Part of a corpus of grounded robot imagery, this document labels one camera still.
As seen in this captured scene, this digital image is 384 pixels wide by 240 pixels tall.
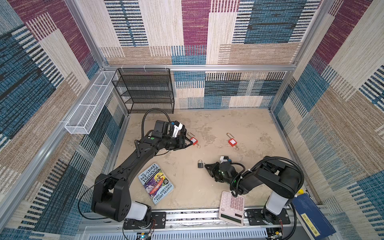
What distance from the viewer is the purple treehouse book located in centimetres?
81

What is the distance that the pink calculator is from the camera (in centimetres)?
72

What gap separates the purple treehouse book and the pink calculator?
0.27m
